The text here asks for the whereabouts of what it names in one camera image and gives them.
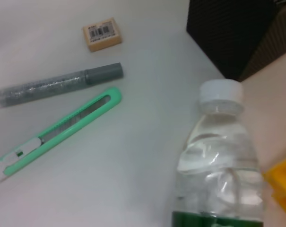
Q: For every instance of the yellow plastic bin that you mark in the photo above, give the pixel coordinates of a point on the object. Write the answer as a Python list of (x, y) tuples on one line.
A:
[(283, 184)]

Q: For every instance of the black mesh pen holder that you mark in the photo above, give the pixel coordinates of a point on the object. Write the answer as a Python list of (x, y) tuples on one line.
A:
[(227, 35)]

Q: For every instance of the grey marker pen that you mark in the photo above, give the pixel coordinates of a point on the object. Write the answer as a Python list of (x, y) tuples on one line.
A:
[(62, 82)]

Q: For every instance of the green utility knife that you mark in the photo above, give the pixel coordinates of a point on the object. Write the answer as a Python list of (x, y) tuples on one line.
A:
[(69, 127)]

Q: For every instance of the clear green-label water bottle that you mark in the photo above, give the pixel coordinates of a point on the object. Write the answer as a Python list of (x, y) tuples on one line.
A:
[(218, 165)]

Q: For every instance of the beige eraser with barcode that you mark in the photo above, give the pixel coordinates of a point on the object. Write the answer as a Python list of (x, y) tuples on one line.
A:
[(102, 34)]

